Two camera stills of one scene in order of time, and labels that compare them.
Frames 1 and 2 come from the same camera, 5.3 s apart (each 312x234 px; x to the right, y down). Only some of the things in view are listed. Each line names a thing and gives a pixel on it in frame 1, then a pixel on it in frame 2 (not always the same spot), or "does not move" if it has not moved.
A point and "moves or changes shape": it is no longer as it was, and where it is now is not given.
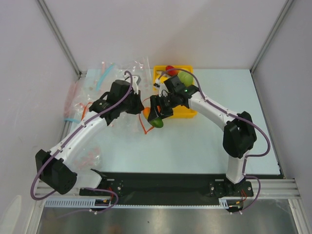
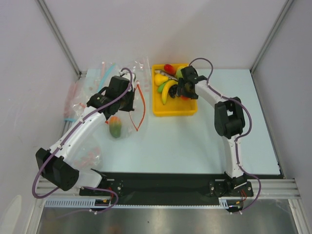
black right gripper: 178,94 → 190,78
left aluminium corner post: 59,37 does not move
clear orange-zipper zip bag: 128,124 moves or changes shape
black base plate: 175,185 does not move
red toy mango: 171,72 does not move
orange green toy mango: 156,122 → 115,126
